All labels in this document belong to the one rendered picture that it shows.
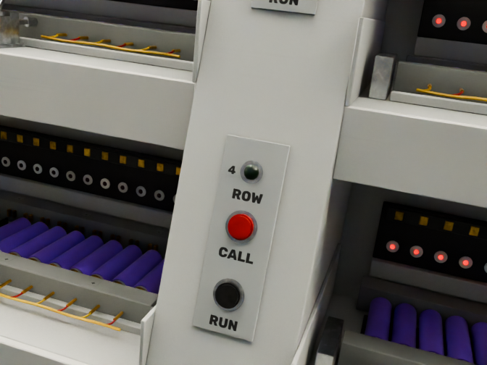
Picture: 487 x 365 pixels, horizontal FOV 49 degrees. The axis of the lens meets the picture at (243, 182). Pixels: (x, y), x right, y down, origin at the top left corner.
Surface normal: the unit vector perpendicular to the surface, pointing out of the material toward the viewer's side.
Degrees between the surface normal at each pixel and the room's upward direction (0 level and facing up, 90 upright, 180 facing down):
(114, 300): 105
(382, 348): 15
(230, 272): 90
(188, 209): 90
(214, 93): 90
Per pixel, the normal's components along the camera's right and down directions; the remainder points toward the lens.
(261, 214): -0.26, 0.00
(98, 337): 0.11, -0.94
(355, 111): -0.30, 0.26
